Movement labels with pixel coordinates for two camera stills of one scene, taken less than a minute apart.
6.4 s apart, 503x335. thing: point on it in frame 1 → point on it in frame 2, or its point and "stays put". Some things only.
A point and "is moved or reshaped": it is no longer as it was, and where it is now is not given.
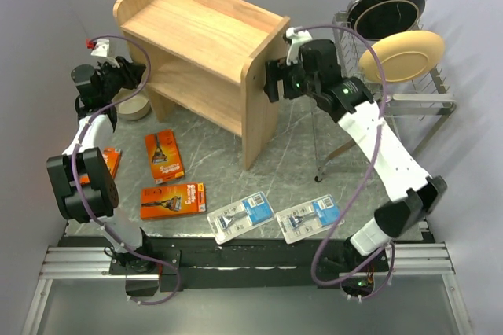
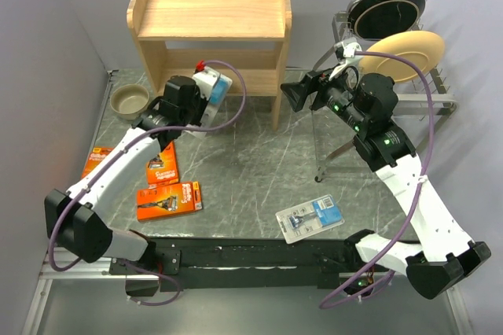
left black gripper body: x=117 y=78 → x=194 y=114
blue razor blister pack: x=236 y=219 → x=221 y=89
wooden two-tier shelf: x=207 y=55 is moved or reshaped
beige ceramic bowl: x=134 y=108 stays put
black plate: x=385 y=11 stays put
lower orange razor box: x=170 y=200 stays put
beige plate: x=402 y=57 stays put
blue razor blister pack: x=308 y=219 stays put
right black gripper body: x=294 y=82 → x=319 y=82
